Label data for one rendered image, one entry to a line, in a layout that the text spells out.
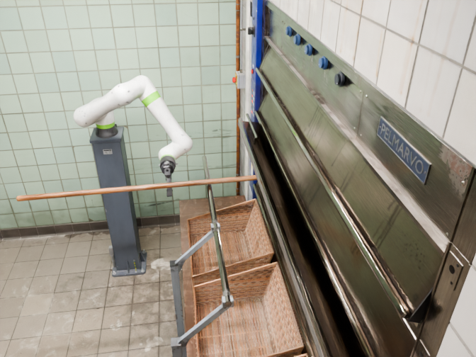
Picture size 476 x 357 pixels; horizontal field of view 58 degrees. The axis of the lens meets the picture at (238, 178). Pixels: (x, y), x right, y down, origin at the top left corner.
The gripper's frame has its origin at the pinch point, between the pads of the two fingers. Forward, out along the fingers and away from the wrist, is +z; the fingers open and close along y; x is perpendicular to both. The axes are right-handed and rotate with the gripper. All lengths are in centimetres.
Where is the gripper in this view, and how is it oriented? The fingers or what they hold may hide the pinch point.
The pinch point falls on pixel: (168, 185)
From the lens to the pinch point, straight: 242.0
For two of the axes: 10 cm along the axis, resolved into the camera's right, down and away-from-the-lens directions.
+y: 0.0, 8.5, 5.2
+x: -9.9, 0.8, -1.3
